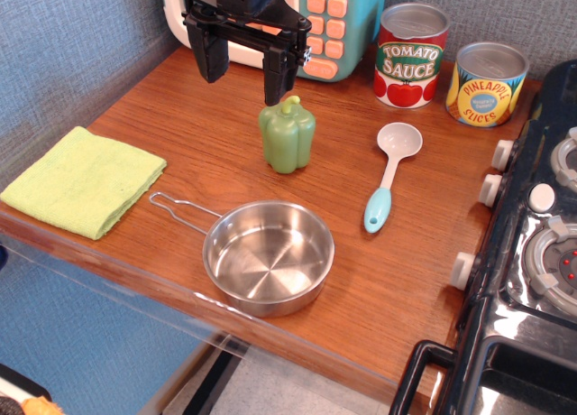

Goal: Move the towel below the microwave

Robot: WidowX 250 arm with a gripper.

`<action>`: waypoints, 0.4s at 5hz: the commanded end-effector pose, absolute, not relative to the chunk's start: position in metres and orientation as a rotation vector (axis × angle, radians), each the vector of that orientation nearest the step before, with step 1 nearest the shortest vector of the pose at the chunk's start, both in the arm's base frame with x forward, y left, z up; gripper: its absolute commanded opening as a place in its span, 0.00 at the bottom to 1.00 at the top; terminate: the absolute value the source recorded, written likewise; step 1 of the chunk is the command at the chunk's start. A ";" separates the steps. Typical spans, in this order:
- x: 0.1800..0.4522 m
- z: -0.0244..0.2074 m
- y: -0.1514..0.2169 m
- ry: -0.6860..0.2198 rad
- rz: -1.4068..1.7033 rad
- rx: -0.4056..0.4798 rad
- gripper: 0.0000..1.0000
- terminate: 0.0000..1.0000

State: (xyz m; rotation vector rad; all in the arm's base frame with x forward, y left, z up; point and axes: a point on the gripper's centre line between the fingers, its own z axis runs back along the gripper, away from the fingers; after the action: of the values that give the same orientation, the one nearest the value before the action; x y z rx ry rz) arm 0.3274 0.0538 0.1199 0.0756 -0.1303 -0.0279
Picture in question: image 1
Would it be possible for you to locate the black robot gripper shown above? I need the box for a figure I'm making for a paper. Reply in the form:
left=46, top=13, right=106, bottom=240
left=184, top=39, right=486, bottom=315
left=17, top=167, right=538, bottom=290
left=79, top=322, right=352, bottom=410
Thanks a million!
left=182, top=0, right=312, bottom=106

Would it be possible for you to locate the light green towel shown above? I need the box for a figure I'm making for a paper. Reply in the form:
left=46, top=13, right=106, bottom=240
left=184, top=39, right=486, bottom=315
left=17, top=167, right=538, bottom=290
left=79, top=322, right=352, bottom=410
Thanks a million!
left=1, top=126, right=167, bottom=240

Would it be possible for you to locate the teal toy microwave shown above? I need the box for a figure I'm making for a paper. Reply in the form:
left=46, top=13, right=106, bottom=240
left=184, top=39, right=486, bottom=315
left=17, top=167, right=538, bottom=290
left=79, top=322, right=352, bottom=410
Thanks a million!
left=163, top=0, right=385, bottom=82

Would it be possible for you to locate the green toy bell pepper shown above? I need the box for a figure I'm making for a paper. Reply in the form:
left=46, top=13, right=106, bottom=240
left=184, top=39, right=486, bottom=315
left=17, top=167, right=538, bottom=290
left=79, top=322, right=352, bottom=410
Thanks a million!
left=258, top=96, right=316, bottom=174

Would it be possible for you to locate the tomato sauce can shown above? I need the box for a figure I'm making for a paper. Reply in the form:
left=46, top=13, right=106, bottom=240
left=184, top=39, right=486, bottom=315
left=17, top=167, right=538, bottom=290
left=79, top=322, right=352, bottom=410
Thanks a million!
left=373, top=3, right=450, bottom=108

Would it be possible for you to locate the small stainless steel pan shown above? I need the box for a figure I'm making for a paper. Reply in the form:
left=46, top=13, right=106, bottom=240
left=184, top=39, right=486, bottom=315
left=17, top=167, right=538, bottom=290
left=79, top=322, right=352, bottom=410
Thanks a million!
left=149, top=191, right=336, bottom=318

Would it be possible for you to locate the pineapple slices can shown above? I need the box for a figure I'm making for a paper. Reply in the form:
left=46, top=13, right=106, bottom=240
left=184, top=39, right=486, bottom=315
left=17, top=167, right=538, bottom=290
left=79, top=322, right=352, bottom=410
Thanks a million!
left=445, top=41, right=529, bottom=128

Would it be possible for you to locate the white stove knob upper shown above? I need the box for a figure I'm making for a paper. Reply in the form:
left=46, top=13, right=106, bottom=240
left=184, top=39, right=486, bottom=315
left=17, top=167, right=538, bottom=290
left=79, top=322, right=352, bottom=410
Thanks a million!
left=491, top=140, right=515, bottom=171

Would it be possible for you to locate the white stove knob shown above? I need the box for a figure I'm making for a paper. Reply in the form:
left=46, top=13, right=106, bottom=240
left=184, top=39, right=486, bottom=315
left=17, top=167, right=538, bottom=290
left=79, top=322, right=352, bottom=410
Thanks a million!
left=491, top=140, right=515, bottom=171
left=450, top=252, right=476, bottom=291
left=478, top=174, right=502, bottom=208

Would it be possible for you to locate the white stove knob middle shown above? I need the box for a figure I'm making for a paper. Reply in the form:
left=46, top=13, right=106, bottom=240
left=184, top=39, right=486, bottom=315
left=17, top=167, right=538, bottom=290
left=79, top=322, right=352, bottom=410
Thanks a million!
left=478, top=174, right=502, bottom=208

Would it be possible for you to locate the white stove knob lower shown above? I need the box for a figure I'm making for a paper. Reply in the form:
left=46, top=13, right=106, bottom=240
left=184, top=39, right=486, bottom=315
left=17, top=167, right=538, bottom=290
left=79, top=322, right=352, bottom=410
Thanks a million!
left=450, top=252, right=476, bottom=291

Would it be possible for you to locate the white round stove button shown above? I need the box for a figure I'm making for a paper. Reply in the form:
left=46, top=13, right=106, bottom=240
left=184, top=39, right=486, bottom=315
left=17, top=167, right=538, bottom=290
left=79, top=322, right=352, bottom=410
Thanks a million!
left=528, top=183, right=555, bottom=213

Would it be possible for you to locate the grey stove burner rear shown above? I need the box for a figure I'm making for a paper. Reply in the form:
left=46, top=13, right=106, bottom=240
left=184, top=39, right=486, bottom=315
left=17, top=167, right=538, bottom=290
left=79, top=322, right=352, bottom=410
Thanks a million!
left=550, top=126, right=577, bottom=192

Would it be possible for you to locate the grey stove burner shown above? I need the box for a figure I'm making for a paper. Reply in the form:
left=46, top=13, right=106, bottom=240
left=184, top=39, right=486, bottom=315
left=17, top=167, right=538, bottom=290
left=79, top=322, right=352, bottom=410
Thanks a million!
left=550, top=126, right=577, bottom=192
left=524, top=216, right=576, bottom=317

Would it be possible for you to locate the grey stove burner front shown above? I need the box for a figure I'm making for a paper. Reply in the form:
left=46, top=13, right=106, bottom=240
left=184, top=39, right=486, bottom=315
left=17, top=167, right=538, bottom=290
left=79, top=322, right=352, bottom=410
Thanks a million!
left=524, top=216, right=576, bottom=317

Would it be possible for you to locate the black toy stove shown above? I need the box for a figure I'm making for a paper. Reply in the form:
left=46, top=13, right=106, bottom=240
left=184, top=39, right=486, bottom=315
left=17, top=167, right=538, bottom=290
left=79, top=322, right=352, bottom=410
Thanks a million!
left=389, top=59, right=577, bottom=415

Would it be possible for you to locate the white spoon teal handle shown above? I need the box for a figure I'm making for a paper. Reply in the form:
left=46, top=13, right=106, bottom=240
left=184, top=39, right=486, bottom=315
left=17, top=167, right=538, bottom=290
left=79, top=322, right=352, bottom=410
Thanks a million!
left=363, top=122, right=423, bottom=234

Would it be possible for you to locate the black oven door handle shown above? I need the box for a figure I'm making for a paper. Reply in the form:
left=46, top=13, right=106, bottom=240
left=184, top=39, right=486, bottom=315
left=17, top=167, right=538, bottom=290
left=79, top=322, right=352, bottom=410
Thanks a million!
left=389, top=340, right=457, bottom=415

